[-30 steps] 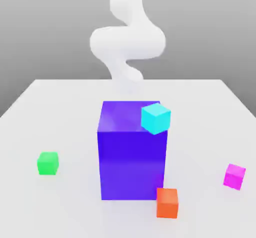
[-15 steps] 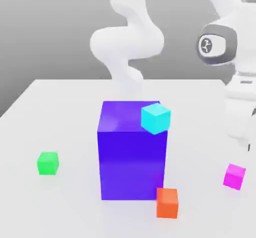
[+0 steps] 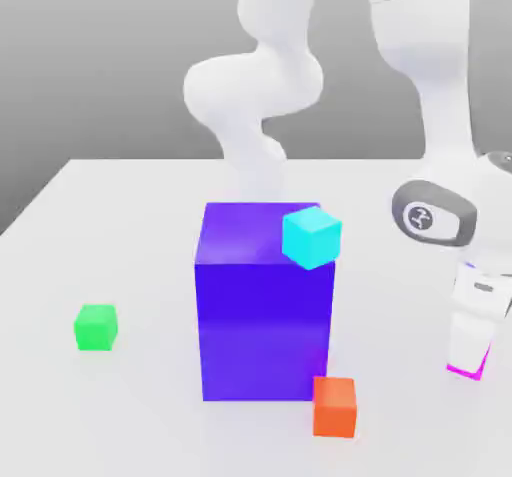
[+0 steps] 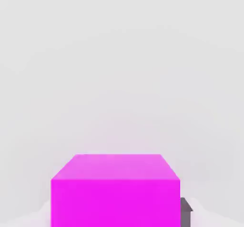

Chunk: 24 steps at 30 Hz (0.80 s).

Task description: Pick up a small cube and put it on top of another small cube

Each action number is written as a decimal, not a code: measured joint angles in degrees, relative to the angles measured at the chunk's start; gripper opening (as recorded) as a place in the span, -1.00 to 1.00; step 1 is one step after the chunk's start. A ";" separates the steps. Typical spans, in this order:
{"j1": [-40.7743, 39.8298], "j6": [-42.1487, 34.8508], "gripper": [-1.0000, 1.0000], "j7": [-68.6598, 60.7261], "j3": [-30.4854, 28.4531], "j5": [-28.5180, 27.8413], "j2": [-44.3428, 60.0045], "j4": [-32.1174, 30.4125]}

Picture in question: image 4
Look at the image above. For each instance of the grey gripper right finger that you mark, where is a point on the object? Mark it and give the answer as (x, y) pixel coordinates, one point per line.
(185, 215)

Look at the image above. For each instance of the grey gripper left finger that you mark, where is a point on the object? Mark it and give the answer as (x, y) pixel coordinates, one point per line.
(42, 218)

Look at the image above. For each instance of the small magenta cube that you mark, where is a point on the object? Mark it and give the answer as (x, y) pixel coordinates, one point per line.
(115, 202)

